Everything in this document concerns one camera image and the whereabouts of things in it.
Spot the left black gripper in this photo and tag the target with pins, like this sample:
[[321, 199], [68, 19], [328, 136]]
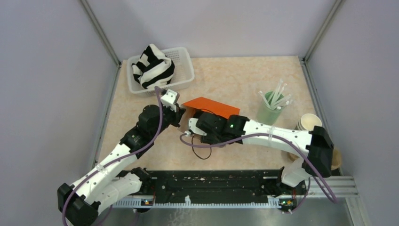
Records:
[[177, 115]]

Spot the orange paper bag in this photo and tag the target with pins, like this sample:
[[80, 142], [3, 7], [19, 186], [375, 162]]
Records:
[[215, 106]]

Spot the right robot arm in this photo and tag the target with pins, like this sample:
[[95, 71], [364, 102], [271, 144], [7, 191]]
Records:
[[314, 148]]

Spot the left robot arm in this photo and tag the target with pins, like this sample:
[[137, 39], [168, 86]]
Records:
[[85, 199]]

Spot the white plastic basket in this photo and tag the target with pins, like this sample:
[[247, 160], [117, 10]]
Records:
[[183, 73]]

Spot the black white striped cloth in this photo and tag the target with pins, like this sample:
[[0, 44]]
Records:
[[153, 68]]

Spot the green straw holder cup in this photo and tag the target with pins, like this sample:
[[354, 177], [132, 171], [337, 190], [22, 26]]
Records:
[[268, 113]]

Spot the white wrapped straws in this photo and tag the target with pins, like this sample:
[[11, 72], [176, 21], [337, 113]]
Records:
[[276, 99]]

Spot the stack of paper cups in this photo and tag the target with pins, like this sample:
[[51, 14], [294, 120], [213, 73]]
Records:
[[308, 121]]

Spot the cardboard cup carrier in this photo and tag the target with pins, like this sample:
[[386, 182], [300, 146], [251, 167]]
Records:
[[336, 161]]

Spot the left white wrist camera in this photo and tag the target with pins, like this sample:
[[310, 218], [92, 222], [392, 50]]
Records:
[[169, 99]]

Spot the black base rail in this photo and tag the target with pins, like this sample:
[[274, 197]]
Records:
[[214, 189]]

